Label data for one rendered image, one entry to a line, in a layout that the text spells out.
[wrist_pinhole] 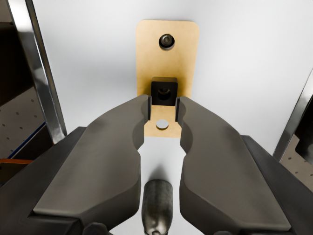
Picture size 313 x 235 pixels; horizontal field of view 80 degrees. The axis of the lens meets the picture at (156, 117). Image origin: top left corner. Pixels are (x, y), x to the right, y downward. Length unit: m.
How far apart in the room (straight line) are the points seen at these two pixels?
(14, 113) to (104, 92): 0.52
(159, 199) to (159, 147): 0.05
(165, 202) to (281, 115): 0.13
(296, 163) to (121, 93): 0.64
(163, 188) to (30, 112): 0.49
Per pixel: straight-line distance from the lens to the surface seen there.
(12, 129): 0.70
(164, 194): 0.20
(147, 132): 0.15
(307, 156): 0.23
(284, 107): 0.18
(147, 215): 0.19
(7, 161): 0.34
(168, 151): 0.18
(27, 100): 0.61
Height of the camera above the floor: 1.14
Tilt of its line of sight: 59 degrees down
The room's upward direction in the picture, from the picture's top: 174 degrees counter-clockwise
